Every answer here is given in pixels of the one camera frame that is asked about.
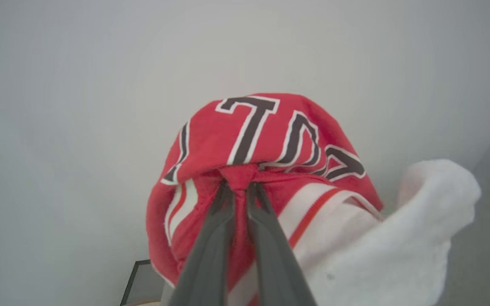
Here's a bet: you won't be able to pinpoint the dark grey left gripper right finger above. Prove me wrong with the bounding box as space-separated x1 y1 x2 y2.
246 182 318 306

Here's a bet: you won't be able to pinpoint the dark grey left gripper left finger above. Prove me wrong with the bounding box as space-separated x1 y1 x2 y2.
168 182 236 306

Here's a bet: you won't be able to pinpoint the red Bulls jersey white sleeves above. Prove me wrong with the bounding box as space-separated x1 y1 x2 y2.
145 93 482 306

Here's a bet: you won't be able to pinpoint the black rectangular frame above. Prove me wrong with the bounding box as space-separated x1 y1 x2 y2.
120 259 162 306

